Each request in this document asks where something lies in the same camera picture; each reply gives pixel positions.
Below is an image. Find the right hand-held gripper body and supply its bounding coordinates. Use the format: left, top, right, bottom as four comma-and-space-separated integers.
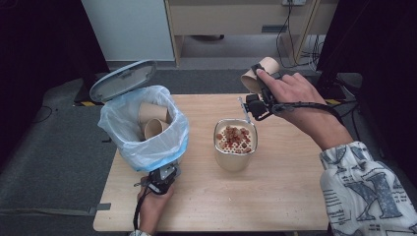
238, 92, 285, 125

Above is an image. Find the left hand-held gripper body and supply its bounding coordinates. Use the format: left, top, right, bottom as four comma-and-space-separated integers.
147, 162, 182, 196

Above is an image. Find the brown paper cup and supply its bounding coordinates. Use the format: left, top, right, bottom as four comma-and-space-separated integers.
143, 117, 171, 141
137, 101, 171, 125
240, 56, 281, 95

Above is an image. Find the trash bin with blue bag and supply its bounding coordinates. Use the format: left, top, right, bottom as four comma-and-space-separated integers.
97, 85, 191, 173

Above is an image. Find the beige strainer container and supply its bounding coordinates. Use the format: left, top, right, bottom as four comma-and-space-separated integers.
213, 118, 259, 173

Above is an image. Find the white-grey bin lid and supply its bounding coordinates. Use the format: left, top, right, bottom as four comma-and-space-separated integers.
89, 59, 158, 103

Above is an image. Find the person's left hand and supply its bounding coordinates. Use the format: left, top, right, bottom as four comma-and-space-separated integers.
137, 176, 176, 231

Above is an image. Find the person's right hand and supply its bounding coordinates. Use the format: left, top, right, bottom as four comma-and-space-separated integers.
256, 67, 333, 128

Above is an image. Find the pile of reddish food scraps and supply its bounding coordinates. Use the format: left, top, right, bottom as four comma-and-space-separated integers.
215, 125, 254, 154

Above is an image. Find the black stand base striped edge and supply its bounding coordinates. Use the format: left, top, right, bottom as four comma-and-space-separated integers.
316, 74, 348, 106
73, 78, 123, 107

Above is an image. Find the light wooden desk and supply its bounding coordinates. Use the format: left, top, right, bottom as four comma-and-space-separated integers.
163, 0, 340, 69

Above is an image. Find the black curtain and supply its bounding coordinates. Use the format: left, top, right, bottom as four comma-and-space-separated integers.
316, 0, 417, 180
0, 0, 111, 171

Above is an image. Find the white cabinet panel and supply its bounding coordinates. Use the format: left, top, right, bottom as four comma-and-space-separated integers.
81, 0, 175, 62

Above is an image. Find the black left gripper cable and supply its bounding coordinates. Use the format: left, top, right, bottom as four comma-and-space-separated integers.
132, 188, 151, 230

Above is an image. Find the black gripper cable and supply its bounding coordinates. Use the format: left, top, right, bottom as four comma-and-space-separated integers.
271, 100, 345, 127
132, 188, 151, 230

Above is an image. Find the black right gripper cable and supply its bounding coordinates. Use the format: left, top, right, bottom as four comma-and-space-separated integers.
271, 100, 345, 127

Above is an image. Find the grey strap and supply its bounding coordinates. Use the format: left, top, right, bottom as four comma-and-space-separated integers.
88, 203, 112, 216

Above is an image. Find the cable bundle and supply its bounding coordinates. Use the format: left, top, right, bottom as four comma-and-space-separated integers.
300, 34, 327, 72

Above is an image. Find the black hanging cable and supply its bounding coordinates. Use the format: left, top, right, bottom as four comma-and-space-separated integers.
274, 3, 317, 70

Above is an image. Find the long black floor cable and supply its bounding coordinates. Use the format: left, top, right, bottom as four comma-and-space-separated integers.
349, 107, 363, 144

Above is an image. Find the thin black floor cable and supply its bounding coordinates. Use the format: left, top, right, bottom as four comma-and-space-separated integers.
32, 105, 54, 125

